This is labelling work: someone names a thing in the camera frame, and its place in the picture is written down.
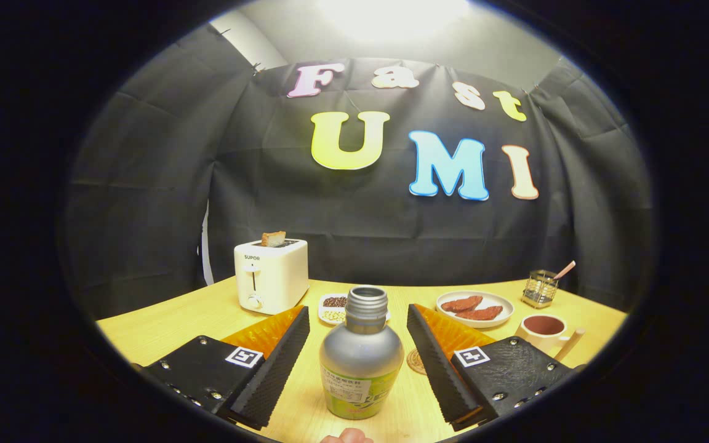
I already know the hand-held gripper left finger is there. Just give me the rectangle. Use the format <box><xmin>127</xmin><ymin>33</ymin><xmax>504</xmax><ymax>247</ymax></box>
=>
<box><xmin>143</xmin><ymin>305</ymin><xmax>311</xmax><ymax>431</ymax></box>

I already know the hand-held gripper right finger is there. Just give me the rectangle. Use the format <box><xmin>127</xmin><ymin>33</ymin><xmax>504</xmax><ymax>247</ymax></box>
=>
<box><xmin>407</xmin><ymin>304</ymin><xmax>580</xmax><ymax>432</ymax></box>

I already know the silver bottle with green label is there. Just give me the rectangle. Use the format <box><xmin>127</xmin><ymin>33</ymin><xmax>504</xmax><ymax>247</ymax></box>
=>
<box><xmin>319</xmin><ymin>286</ymin><xmax>405</xmax><ymax>420</ymax></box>

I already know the cream cup with wooden handle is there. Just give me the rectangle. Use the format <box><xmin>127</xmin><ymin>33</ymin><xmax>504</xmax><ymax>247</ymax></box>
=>
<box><xmin>515</xmin><ymin>314</ymin><xmax>585</xmax><ymax>362</ymax></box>

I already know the brown meat piece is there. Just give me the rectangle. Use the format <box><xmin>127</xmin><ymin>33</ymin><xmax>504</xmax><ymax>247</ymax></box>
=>
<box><xmin>441</xmin><ymin>296</ymin><xmax>483</xmax><ymax>313</ymax></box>
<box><xmin>456</xmin><ymin>305</ymin><xmax>504</xmax><ymax>321</ymax></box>

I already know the white oval plate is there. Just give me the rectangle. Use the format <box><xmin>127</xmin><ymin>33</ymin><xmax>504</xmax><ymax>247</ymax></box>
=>
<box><xmin>436</xmin><ymin>290</ymin><xmax>515</xmax><ymax>329</ymax></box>

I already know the white divided dish of beans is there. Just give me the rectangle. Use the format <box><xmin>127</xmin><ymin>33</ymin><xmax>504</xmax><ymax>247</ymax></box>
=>
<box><xmin>318</xmin><ymin>293</ymin><xmax>391</xmax><ymax>325</ymax></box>

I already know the cream toaster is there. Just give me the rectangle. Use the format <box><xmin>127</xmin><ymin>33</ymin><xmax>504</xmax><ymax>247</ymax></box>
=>
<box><xmin>234</xmin><ymin>239</ymin><xmax>310</xmax><ymax>316</ymax></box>

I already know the wooden table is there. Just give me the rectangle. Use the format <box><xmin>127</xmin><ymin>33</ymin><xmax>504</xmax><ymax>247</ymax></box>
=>
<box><xmin>96</xmin><ymin>275</ymin><xmax>629</xmax><ymax>443</ymax></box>

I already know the wire mesh holder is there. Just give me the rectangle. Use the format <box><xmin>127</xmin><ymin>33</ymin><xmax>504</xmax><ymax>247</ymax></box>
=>
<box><xmin>522</xmin><ymin>269</ymin><xmax>559</xmax><ymax>309</ymax></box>

